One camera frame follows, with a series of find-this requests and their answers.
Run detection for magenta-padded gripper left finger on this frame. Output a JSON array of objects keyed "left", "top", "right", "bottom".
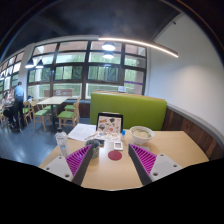
[{"left": 43, "top": 144, "right": 94, "bottom": 187}]

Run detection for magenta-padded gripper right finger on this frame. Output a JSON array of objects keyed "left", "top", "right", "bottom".
[{"left": 128, "top": 143, "right": 184, "bottom": 186}]

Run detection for clear plastic water bottle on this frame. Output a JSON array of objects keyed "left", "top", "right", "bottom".
[{"left": 54, "top": 127, "right": 70, "bottom": 158}]

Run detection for green speckled enamel mug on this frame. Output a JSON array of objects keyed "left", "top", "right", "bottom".
[{"left": 84, "top": 138, "right": 101, "bottom": 159}]

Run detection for white bowl of food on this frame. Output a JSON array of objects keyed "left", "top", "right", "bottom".
[{"left": 129, "top": 125, "right": 155, "bottom": 146}]

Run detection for white printed paper booklet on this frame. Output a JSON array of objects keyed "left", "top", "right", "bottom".
[{"left": 67, "top": 123, "right": 98, "bottom": 142}]

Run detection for flat round red coaster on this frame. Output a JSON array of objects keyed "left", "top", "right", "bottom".
[{"left": 107, "top": 150, "right": 123, "bottom": 162}]

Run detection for colourful printed leaflets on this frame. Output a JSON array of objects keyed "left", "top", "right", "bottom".
[{"left": 87, "top": 131, "right": 122, "bottom": 143}]

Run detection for wooden chairs with green seats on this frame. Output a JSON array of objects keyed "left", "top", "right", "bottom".
[{"left": 0, "top": 98, "right": 82, "bottom": 133}]

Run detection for black-framed tablet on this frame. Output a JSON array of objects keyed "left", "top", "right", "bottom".
[{"left": 95, "top": 112, "right": 125, "bottom": 134}]

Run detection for green padded bench backrest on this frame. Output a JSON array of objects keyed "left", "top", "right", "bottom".
[{"left": 89, "top": 91, "right": 168, "bottom": 132}]

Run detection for light wooden dining table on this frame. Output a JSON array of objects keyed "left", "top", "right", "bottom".
[{"left": 36, "top": 96, "right": 72, "bottom": 126}]

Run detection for person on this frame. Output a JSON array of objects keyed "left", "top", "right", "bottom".
[
  {"left": 12, "top": 81, "right": 26, "bottom": 129},
  {"left": 0, "top": 92, "right": 16, "bottom": 128}
]

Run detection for long curved linear light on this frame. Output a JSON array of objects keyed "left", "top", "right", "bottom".
[{"left": 97, "top": 36, "right": 180, "bottom": 59}]

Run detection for pendant ceiling lamps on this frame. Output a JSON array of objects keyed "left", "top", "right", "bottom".
[{"left": 24, "top": 41, "right": 117, "bottom": 70}]

